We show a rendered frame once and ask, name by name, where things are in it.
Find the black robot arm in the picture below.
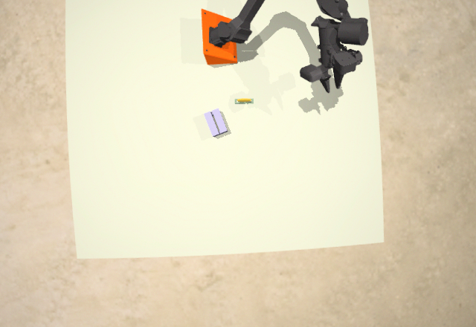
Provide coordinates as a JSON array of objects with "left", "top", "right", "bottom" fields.
[{"left": 209, "top": 0, "right": 369, "bottom": 75}]

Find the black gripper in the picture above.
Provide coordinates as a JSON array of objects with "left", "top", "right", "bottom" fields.
[{"left": 300, "top": 41, "right": 344, "bottom": 93}]

